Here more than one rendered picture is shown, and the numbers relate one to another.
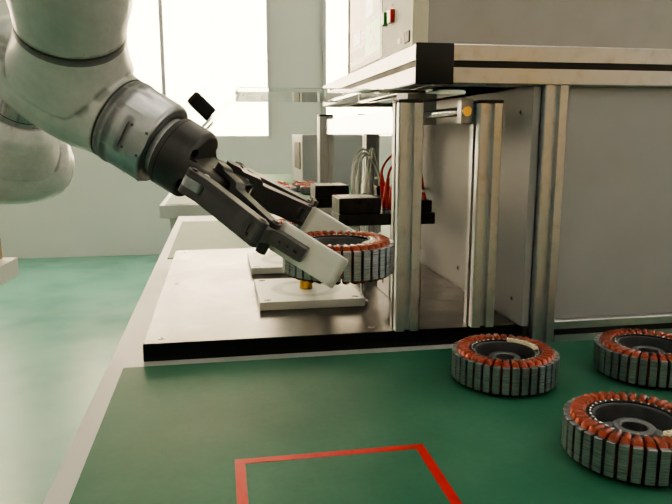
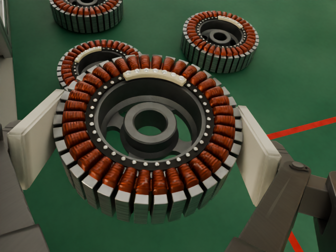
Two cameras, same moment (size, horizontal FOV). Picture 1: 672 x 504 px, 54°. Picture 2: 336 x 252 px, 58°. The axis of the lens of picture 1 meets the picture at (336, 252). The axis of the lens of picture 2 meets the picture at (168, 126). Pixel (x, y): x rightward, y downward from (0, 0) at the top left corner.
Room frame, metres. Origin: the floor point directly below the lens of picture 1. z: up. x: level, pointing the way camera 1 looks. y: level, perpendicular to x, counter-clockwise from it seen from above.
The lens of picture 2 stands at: (0.66, 0.11, 1.05)
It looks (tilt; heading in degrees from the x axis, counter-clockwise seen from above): 53 degrees down; 254
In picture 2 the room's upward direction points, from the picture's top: 8 degrees clockwise
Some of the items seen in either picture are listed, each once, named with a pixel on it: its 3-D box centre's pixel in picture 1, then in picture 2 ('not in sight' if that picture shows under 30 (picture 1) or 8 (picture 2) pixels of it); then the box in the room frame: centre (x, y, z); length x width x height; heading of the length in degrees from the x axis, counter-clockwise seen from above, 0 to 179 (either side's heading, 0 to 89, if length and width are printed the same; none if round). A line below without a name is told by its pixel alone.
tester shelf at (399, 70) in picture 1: (481, 86); not in sight; (1.15, -0.25, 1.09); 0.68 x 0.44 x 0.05; 10
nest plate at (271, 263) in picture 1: (289, 261); not in sight; (1.21, 0.09, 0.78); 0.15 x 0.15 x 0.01; 10
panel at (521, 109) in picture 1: (442, 188); not in sight; (1.13, -0.18, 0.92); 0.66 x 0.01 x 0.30; 10
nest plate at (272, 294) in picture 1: (306, 291); not in sight; (0.97, 0.05, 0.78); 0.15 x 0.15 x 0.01; 10
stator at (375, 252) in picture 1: (338, 255); (149, 129); (0.64, 0.00, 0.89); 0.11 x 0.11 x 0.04
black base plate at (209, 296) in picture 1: (305, 284); not in sight; (1.09, 0.05, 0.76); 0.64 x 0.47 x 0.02; 10
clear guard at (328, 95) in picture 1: (317, 117); not in sight; (0.90, 0.03, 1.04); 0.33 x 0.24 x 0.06; 100
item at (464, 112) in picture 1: (400, 117); not in sight; (1.12, -0.11, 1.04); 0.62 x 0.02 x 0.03; 10
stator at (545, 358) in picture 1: (504, 363); (104, 75); (0.67, -0.18, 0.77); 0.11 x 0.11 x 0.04
